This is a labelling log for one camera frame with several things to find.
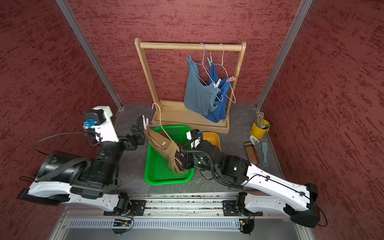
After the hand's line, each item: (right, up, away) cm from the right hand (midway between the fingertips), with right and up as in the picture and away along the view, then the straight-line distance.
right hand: (176, 159), depth 61 cm
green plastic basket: (-15, -14, +26) cm, 33 cm away
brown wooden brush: (+44, -5, +31) cm, 54 cm away
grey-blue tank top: (+10, +32, +34) cm, 48 cm away
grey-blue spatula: (+53, -3, +34) cm, 63 cm away
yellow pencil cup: (+51, +11, +36) cm, 63 cm away
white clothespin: (-18, +14, +14) cm, 27 cm away
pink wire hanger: (-8, +14, +3) cm, 17 cm away
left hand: (-13, +16, -15) cm, 26 cm away
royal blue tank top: (+23, +19, +37) cm, 48 cm away
